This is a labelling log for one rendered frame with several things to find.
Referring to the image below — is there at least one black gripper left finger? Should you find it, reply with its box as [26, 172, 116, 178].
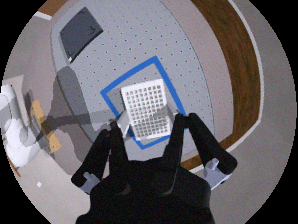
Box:
[71, 110, 131, 197]

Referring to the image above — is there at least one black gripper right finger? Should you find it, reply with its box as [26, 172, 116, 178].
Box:
[150, 102, 238, 197]

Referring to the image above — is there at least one blue tape outline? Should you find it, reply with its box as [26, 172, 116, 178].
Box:
[100, 56, 187, 150]

